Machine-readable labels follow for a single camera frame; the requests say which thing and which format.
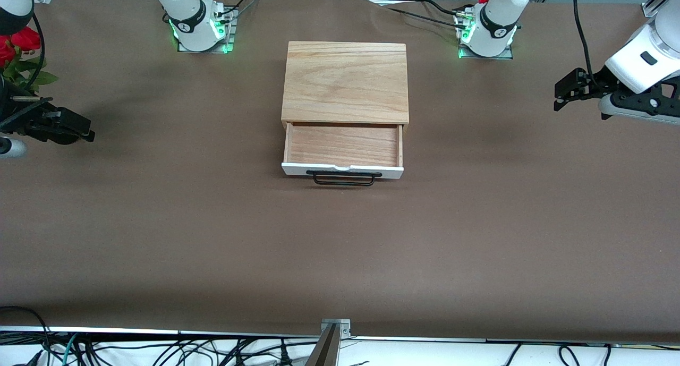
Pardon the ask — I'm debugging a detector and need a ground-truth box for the wooden drawer with white front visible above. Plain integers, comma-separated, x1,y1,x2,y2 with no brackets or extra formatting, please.
281,122,404,180

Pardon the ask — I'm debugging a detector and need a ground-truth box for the black metal drawer handle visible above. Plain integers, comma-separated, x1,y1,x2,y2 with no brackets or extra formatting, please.
306,169,383,187

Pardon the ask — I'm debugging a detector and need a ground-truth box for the red artificial rose bouquet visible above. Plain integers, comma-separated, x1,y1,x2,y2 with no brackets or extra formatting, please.
0,26,60,93

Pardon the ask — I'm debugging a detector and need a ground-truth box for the brown table cover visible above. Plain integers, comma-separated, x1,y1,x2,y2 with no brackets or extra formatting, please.
0,0,680,343

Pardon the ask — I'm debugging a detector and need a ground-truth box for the light wooden cabinet box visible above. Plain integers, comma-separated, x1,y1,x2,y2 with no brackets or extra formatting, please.
281,41,410,127

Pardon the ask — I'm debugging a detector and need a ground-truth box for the black perforated camera mount plate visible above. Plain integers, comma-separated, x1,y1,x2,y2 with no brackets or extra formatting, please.
611,83,680,114

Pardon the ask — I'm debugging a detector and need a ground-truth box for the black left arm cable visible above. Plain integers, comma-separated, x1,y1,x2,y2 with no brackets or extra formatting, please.
573,0,598,88

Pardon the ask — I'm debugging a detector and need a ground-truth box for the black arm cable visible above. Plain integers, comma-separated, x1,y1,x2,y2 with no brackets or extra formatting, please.
573,0,598,88
21,10,46,90

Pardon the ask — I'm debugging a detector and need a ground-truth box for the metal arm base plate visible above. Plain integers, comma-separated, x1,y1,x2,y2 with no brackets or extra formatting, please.
177,7,236,53
458,15,514,60

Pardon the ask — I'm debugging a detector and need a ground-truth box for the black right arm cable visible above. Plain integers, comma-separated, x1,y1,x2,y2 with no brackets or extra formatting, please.
21,10,46,90

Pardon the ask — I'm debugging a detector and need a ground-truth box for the silver table edge rail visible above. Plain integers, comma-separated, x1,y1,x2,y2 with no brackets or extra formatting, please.
0,325,680,346

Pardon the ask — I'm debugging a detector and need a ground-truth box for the teal cable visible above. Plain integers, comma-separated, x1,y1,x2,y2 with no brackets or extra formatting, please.
59,333,80,366

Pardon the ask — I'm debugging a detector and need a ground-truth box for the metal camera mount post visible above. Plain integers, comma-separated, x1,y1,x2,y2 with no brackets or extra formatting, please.
304,318,352,366

